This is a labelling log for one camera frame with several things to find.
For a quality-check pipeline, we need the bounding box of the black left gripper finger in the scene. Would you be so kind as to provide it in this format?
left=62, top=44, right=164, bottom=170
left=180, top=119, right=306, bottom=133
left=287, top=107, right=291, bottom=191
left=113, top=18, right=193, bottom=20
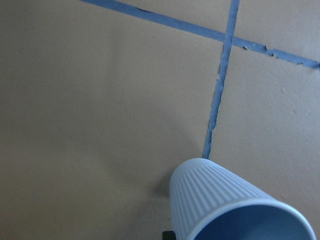
left=162, top=230, right=176, bottom=240

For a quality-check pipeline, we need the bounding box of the light blue ribbed cup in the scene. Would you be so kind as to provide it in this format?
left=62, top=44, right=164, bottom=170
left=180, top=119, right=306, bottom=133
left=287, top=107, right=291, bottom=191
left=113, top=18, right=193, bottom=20
left=169, top=158, right=316, bottom=240

